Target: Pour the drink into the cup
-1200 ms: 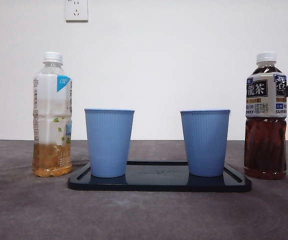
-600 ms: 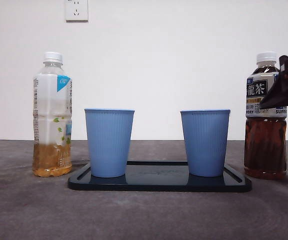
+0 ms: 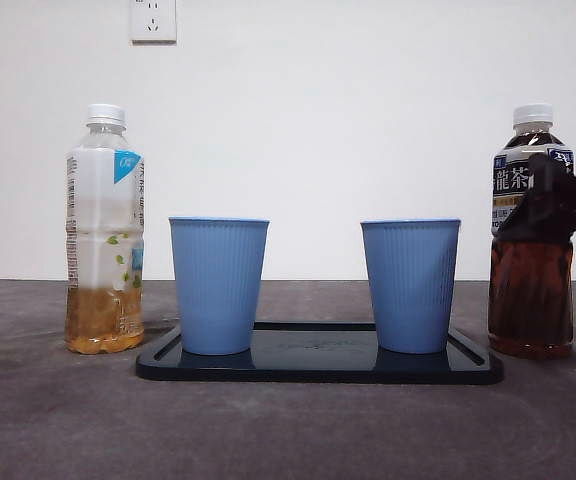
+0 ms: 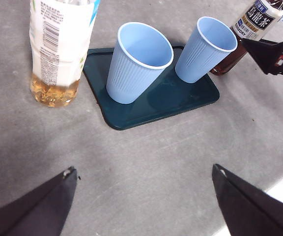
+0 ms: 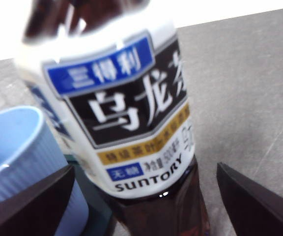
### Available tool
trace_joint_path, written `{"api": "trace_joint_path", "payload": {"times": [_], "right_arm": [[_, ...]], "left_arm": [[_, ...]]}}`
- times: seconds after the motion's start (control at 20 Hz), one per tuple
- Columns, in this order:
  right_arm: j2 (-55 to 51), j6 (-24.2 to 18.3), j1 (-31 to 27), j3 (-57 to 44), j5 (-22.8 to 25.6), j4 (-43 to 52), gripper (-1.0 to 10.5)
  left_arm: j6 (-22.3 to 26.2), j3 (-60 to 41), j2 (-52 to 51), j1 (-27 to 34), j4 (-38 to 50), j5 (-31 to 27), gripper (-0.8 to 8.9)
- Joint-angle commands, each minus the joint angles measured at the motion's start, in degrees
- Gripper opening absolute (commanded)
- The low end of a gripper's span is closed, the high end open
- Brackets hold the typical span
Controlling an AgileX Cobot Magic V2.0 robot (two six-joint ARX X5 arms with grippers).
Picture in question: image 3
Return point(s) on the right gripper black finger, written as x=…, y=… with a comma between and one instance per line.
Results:
x=548, y=210

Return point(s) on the dark oolong tea bottle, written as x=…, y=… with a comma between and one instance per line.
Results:
x=528, y=300

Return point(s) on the pale tea bottle white label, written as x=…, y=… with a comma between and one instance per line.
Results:
x=98, y=200

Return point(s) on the blue ribbed cup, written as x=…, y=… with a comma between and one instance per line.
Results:
x=218, y=285
x=410, y=285

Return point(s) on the dark blue tray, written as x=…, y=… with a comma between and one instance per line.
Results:
x=318, y=370

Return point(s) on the white wall socket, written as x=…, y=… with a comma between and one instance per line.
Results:
x=153, y=20

